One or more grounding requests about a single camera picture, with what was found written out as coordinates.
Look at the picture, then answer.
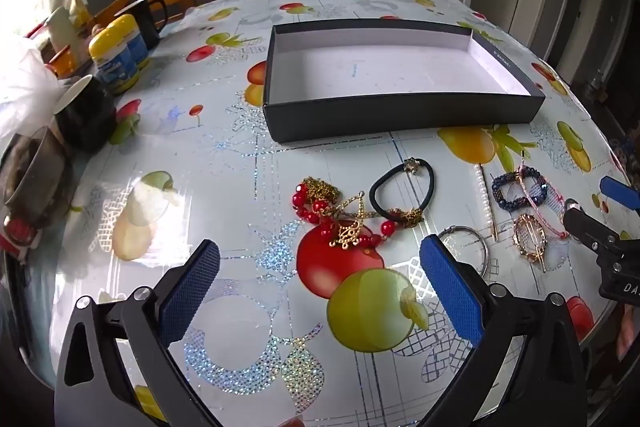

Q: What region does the yellow lid bottle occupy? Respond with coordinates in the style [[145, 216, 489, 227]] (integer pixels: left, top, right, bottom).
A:
[[89, 14, 151, 95]]

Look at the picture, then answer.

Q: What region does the fruit printed tablecloth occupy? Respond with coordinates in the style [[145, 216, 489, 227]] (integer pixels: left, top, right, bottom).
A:
[[15, 0, 636, 427]]

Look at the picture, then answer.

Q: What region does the pink string bracelet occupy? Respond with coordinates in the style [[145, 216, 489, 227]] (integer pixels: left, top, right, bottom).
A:
[[517, 164, 571, 240]]

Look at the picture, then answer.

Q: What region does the white plastic bag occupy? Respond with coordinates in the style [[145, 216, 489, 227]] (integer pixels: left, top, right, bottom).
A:
[[0, 34, 61, 138]]

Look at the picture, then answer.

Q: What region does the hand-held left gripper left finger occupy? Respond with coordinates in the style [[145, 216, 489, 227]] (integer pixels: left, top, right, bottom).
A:
[[54, 238, 223, 427]]

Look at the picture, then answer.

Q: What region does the person's right hand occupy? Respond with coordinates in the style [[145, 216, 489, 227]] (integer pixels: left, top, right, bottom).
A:
[[616, 307, 637, 360]]

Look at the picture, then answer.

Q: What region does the orange bowl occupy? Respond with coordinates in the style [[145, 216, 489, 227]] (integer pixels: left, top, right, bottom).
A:
[[47, 44, 93, 78]]

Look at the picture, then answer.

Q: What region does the silver wire bangle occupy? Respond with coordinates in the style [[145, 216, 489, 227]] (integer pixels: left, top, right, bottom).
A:
[[437, 225, 490, 279]]

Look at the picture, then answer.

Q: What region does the dark blue bead bracelet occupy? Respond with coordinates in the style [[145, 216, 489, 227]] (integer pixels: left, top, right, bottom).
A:
[[491, 170, 548, 208]]

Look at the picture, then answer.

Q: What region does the black cardboard box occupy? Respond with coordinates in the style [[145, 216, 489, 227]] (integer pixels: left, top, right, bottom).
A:
[[262, 19, 547, 144]]

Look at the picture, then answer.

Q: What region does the pearl hair pin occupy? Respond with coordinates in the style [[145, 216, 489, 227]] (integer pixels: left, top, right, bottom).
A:
[[472, 163, 499, 242]]

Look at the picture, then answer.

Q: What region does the red bead gold necklace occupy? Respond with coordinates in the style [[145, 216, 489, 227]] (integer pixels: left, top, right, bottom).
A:
[[291, 177, 423, 251]]

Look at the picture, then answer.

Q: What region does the black mug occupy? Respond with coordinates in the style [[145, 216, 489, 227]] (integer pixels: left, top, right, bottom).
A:
[[114, 0, 168, 51]]

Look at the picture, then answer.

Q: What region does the gold oval hair clip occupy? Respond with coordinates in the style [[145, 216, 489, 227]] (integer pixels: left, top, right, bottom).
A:
[[512, 213, 551, 273]]

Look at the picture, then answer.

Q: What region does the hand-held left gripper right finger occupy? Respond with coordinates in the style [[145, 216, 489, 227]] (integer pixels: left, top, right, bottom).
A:
[[419, 234, 586, 427]]

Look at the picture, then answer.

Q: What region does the white cup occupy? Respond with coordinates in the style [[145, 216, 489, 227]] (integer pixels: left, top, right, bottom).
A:
[[45, 7, 83, 50]]

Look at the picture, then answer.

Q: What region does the black hair tie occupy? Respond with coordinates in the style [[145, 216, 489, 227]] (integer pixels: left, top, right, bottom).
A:
[[369, 159, 436, 225]]

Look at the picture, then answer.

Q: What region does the dark glass jar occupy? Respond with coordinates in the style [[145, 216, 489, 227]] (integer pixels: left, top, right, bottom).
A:
[[2, 127, 76, 229]]

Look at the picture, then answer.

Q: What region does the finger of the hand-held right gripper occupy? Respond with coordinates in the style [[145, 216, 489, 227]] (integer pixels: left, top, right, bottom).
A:
[[562, 199, 626, 254], [599, 176, 640, 211]]

